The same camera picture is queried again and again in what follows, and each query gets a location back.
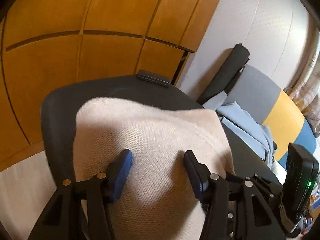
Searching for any beige knit sweater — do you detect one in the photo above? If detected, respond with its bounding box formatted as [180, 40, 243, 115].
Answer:
[73, 98, 234, 239]

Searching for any light blue garment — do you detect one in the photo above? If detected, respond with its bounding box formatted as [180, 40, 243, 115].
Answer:
[203, 91, 275, 168]

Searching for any beige curtain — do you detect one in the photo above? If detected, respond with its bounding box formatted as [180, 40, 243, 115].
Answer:
[286, 30, 319, 137]

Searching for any grey yellow blue headboard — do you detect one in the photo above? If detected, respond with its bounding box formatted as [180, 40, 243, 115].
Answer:
[226, 65, 319, 167]

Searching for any black rolled mat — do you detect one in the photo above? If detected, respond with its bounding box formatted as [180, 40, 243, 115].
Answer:
[197, 43, 250, 105]

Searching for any orange wooden wardrobe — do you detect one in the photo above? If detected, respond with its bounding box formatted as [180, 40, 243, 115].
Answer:
[1, 0, 220, 170]

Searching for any black suitcase handle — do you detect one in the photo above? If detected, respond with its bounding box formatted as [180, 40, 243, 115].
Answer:
[137, 70, 171, 87]

